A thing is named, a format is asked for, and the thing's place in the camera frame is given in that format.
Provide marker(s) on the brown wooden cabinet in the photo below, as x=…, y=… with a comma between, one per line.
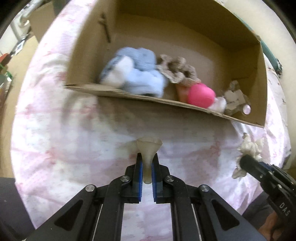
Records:
x=41, y=19

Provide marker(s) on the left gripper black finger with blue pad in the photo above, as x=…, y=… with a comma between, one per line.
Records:
x=198, y=213
x=95, y=213

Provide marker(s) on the translucent beige sponge cone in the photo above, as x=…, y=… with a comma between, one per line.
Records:
x=148, y=147

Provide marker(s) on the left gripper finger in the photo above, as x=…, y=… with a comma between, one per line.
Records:
x=267, y=167
x=252, y=167

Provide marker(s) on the teal bolster pillow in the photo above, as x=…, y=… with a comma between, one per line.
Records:
x=273, y=60

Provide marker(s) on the pink rubber duck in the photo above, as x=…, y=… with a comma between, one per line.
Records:
x=201, y=95

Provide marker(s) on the cream lace scrunchie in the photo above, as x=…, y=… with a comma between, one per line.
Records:
x=249, y=147

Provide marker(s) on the pink patterned quilt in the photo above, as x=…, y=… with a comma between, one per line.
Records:
x=67, y=135

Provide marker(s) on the white sock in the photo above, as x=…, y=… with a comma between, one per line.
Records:
x=218, y=105

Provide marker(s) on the grey trouser leg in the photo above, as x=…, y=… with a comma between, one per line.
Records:
x=15, y=221

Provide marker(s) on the light blue fluffy sock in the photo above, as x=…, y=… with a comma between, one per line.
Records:
x=134, y=71

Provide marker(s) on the orange sponge piece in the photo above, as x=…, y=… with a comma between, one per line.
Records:
x=182, y=92

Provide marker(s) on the brown cardboard box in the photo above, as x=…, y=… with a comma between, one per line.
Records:
x=214, y=44

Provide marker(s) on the beige lace scrunchie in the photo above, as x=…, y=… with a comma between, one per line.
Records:
x=177, y=71

